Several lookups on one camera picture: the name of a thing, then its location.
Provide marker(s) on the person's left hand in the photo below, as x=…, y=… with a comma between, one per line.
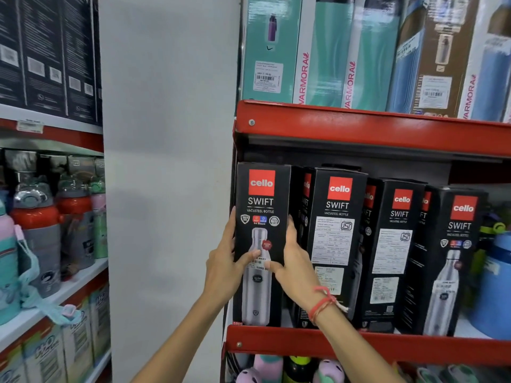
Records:
x=221, y=271

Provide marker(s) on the large blue water jug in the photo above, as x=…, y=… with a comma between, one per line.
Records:
x=493, y=291

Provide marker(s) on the black box with white label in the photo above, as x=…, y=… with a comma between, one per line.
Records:
x=97, y=59
x=8, y=51
x=42, y=55
x=78, y=59

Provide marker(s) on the pink and green kids bottle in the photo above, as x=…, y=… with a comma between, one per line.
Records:
x=99, y=219

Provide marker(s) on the white price tag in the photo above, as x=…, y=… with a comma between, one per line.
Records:
x=30, y=126

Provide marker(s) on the red metal shelf board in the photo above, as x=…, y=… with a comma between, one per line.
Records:
x=399, y=347
x=371, y=129

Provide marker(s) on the teal box with purple bottle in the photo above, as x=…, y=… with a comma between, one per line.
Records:
x=271, y=47

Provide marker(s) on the person's right forearm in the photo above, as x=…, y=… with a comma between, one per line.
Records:
x=351, y=347

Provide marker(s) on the person's left thumb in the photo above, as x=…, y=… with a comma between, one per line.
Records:
x=249, y=259

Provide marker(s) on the brown and blue bottle box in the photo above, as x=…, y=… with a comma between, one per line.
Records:
x=435, y=55

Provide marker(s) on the teal and pink kids bottle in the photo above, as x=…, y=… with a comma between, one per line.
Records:
x=8, y=267

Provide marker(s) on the person's right hand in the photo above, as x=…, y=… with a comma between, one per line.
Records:
x=297, y=275

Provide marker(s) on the white shelf with red edge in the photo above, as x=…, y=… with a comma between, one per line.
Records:
x=52, y=129

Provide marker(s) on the grey and green bottle lid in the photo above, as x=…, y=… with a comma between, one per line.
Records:
x=459, y=374

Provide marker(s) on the person's left forearm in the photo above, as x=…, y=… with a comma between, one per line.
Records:
x=181, y=343

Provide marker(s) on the black bottle with yellow cap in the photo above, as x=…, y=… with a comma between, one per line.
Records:
x=299, y=370

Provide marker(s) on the black steel bottle box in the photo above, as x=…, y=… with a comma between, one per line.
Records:
x=339, y=235
x=393, y=255
x=261, y=211
x=451, y=271

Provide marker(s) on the white and blue bottle box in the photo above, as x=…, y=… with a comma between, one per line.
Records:
x=493, y=67

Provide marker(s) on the red and grey kids bottle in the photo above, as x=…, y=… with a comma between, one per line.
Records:
x=36, y=231
x=76, y=223

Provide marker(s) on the white and teal bottle box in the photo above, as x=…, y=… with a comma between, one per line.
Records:
x=375, y=55
x=327, y=51

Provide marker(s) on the white and orange bottle box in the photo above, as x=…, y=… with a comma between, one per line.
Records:
x=80, y=335
x=11, y=366
x=100, y=319
x=46, y=351

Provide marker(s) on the person's right thumb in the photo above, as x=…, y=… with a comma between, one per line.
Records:
x=278, y=267

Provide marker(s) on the pink bottle lid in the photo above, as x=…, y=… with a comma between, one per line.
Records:
x=248, y=376

